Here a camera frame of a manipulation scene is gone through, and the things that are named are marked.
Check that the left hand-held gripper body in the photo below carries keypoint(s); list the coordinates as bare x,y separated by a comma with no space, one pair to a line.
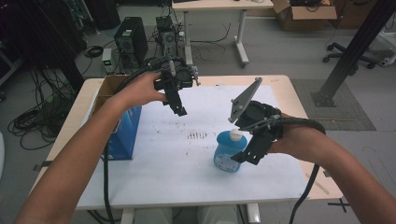
183,76

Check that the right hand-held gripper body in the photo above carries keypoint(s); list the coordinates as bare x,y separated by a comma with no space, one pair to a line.
258,116

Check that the blue bottle with white cap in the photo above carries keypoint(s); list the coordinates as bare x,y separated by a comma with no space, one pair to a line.
227,149

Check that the blue cardboard box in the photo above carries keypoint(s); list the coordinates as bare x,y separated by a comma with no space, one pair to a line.
124,137

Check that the person's left hand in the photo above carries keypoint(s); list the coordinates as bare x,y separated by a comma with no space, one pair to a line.
140,91

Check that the person's right hand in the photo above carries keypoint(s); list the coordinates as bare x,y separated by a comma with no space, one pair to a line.
299,140

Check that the white table leg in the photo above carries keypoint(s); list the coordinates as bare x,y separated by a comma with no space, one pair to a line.
253,214

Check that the black computer tower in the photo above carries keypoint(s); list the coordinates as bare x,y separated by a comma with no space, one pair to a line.
132,39

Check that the white table mat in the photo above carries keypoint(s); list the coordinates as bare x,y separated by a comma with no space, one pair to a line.
186,174

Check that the small white power device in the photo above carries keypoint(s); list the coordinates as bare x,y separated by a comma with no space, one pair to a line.
106,60

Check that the white-legged wooden desk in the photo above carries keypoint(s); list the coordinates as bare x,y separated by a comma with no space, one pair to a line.
218,4

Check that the grey floor mat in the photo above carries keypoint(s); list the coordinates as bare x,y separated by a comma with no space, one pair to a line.
342,115

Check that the black office chair base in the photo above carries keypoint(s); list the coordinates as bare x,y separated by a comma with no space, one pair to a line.
348,54

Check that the open brown cardboard box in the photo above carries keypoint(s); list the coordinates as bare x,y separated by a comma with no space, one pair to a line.
306,17

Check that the black aluminium stand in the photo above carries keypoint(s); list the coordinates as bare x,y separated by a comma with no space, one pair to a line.
351,53

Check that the black tape strip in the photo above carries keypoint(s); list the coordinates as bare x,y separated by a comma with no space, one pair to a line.
45,165

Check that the open-frame small computer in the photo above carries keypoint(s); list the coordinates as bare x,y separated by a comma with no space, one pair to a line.
166,34

